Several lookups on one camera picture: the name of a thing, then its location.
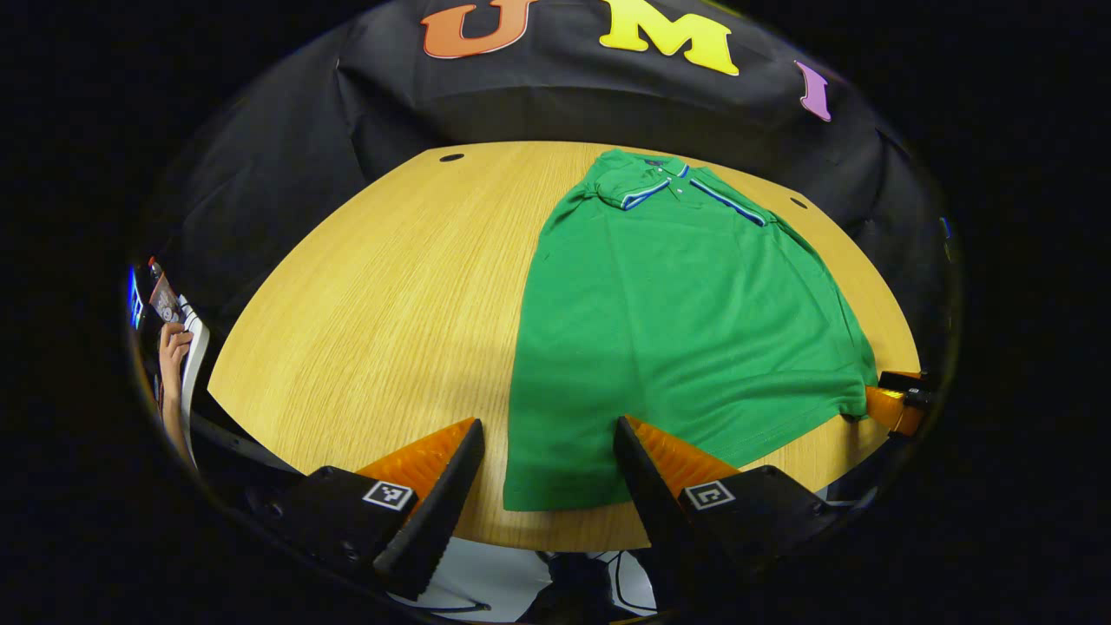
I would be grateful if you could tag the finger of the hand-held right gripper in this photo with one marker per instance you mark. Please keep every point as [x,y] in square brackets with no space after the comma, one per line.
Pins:
[907,382]
[894,412]

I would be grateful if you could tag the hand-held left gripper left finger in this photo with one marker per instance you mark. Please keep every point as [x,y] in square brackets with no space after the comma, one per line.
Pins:
[438,521]

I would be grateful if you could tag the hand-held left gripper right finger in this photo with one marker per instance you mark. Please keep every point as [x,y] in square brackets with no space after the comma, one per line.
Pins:
[660,521]

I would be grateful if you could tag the green T-shirt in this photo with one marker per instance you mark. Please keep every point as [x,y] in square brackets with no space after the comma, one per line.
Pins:
[677,330]

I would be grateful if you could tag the dark object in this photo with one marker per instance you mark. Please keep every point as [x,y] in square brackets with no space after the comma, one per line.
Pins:
[577,590]

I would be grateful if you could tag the white keyboard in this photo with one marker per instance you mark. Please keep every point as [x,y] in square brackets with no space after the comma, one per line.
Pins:
[195,365]

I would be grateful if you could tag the red capped bottle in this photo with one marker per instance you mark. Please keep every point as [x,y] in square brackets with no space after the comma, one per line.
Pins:
[165,299]

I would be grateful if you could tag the blue lit screen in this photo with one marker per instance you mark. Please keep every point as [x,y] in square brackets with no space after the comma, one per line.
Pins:
[135,299]

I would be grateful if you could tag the black backdrop cloth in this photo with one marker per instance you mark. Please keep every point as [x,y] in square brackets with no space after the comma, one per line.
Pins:
[391,113]

